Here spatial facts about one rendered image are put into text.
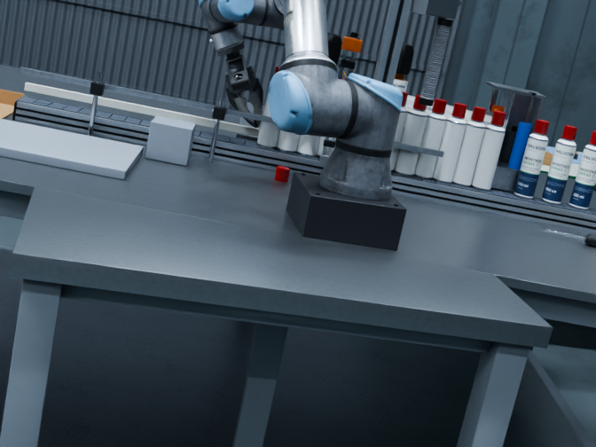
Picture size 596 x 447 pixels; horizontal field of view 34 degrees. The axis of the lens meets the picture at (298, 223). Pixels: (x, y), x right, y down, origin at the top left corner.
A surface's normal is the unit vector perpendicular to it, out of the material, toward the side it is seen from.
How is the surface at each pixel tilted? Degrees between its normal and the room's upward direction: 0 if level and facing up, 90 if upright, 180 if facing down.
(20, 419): 90
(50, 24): 90
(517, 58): 90
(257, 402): 90
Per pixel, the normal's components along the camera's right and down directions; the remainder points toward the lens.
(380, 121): 0.38, 0.31
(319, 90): 0.43, -0.24
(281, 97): -0.89, 0.07
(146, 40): 0.17, 0.28
